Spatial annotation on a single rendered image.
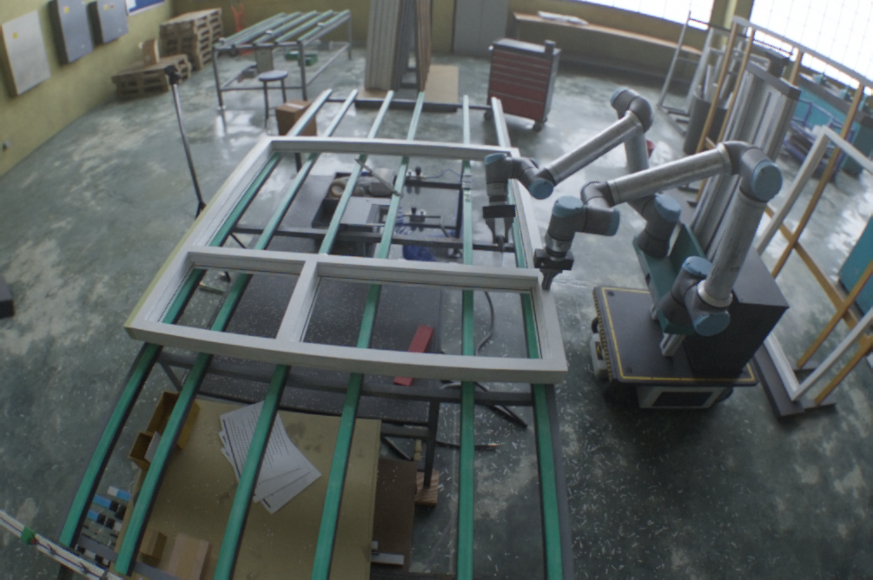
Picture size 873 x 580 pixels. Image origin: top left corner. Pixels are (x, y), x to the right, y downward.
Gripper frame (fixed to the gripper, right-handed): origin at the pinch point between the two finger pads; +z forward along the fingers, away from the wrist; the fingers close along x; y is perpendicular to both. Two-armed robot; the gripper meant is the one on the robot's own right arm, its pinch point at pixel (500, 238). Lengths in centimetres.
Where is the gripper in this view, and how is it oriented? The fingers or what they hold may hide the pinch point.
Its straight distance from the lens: 176.2
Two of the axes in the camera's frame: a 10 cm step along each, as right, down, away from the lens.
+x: 9.9, -0.5, -1.0
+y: -1.0, 0.4, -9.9
